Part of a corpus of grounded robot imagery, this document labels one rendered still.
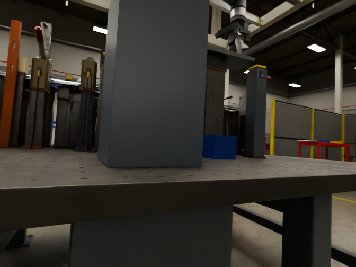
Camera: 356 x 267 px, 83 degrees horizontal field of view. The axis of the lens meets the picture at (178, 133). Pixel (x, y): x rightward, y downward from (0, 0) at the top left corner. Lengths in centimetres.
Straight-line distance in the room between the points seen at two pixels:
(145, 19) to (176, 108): 18
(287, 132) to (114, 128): 569
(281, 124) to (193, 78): 535
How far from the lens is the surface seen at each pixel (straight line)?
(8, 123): 101
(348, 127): 835
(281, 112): 579
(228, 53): 96
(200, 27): 51
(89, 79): 92
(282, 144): 579
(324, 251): 65
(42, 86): 96
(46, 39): 106
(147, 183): 25
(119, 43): 42
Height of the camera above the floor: 75
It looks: 3 degrees up
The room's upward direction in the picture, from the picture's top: 3 degrees clockwise
